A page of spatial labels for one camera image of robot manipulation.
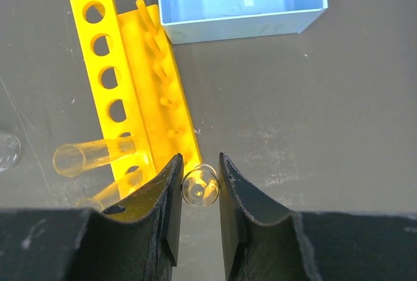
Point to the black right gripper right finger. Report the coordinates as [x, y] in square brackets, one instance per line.
[264, 240]

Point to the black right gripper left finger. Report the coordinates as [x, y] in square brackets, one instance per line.
[136, 238]

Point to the long thin glass tube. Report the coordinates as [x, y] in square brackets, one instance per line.
[115, 192]

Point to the short clear test tube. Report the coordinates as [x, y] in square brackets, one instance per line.
[200, 187]

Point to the yellow test tube rack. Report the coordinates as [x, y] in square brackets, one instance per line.
[136, 85]

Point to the clear glass beaker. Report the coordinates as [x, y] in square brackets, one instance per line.
[10, 148]

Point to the blue divided storage bin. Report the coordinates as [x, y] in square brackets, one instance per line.
[190, 21]

